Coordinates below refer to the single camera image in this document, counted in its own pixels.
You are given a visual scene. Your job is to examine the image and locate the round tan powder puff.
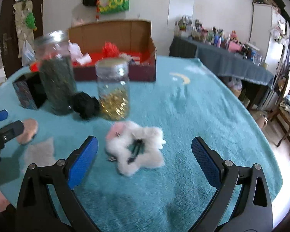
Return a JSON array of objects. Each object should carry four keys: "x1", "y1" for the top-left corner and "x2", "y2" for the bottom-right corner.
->
[{"x1": 16, "y1": 118, "x2": 38, "y2": 145}]

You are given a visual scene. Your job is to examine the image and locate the pale pink bunny plush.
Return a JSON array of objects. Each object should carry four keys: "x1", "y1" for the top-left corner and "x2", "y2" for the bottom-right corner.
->
[{"x1": 71, "y1": 17, "x2": 85, "y2": 27}]

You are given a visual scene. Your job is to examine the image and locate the black fuzzy scrunchie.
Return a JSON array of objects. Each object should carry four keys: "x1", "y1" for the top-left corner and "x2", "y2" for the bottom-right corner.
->
[{"x1": 69, "y1": 92, "x2": 100, "y2": 120}]

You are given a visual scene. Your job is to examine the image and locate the teal towel table cover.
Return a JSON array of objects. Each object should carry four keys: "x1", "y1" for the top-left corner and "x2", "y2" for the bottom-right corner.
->
[{"x1": 0, "y1": 57, "x2": 283, "y2": 231}]

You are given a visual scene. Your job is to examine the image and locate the white wardrobe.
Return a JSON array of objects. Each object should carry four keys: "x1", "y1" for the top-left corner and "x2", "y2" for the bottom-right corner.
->
[{"x1": 249, "y1": 3, "x2": 290, "y2": 75}]

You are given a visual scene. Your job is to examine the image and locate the dark brown door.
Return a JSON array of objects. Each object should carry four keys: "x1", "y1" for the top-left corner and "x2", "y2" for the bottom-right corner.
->
[{"x1": 0, "y1": 0, "x2": 48, "y2": 78}]

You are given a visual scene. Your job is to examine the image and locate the small black patterned box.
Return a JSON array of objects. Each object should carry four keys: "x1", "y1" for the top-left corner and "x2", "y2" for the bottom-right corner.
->
[{"x1": 13, "y1": 72, "x2": 47, "y2": 110}]

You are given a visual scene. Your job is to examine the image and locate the white plastic bag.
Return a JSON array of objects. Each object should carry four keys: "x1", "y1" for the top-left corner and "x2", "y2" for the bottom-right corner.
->
[{"x1": 21, "y1": 40, "x2": 36, "y2": 67}]

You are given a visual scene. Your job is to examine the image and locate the white pink fluffy scrunchie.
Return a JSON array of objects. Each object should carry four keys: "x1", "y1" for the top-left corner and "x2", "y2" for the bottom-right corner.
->
[{"x1": 105, "y1": 121, "x2": 166, "y2": 177}]

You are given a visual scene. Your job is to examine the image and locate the large glass jar tea leaves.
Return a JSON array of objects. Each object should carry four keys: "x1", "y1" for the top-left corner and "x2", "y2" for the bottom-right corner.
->
[{"x1": 34, "y1": 30, "x2": 76, "y2": 115}]

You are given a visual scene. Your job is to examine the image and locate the small glass jar gold pieces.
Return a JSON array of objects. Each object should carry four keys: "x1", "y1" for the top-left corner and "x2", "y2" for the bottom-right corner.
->
[{"x1": 95, "y1": 58, "x2": 130, "y2": 121}]

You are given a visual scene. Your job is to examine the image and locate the beige hanging door organizer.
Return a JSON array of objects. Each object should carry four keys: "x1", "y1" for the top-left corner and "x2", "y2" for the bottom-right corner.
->
[{"x1": 13, "y1": 0, "x2": 34, "y2": 58}]

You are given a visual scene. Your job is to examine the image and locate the wall mirror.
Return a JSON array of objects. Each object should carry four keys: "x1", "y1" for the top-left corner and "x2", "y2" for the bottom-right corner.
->
[{"x1": 167, "y1": 0, "x2": 194, "y2": 30}]

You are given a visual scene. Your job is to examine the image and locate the mop handle orange grips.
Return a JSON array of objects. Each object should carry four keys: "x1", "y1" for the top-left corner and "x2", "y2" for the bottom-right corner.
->
[{"x1": 95, "y1": 6, "x2": 100, "y2": 22}]

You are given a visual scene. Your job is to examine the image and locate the green plush frog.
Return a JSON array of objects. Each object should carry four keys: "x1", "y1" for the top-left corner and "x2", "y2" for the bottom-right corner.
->
[{"x1": 25, "y1": 12, "x2": 37, "y2": 32}]

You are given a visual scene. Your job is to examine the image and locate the red-lined cardboard box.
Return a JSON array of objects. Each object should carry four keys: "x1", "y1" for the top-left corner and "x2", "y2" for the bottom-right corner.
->
[{"x1": 68, "y1": 20, "x2": 157, "y2": 82}]

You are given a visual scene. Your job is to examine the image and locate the table with grey cloth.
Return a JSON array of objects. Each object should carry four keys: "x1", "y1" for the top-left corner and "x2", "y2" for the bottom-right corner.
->
[{"x1": 168, "y1": 35, "x2": 275, "y2": 109}]

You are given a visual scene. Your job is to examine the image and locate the white knitted soft toy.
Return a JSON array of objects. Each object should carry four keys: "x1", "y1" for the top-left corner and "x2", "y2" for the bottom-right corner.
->
[{"x1": 118, "y1": 52, "x2": 136, "y2": 64}]

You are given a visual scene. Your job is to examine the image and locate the clear plastic packet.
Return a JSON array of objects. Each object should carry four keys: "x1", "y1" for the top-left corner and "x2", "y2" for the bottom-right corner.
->
[{"x1": 23, "y1": 137, "x2": 56, "y2": 172}]

